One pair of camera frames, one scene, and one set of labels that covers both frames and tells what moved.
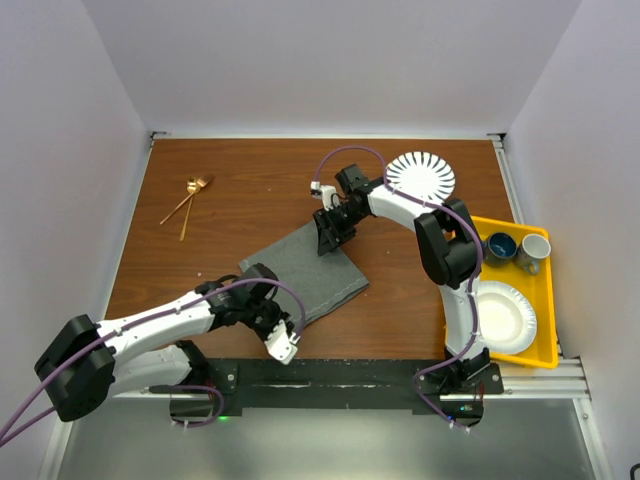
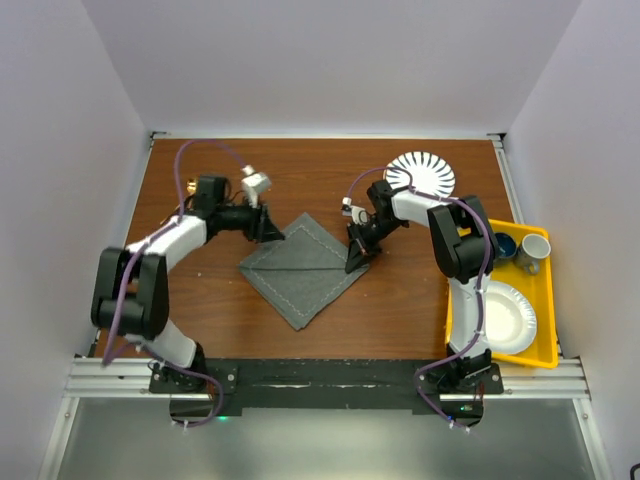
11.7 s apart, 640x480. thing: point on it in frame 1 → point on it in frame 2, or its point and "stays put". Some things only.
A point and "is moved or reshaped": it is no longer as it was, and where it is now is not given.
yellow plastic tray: [543, 350] stays put
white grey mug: [534, 248] stays put
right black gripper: [330, 239] → [359, 248]
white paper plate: [506, 317] stays put
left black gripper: [279, 317] → [261, 228]
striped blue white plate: [422, 174] stays put
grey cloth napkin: [321, 282] is moved or reshaped
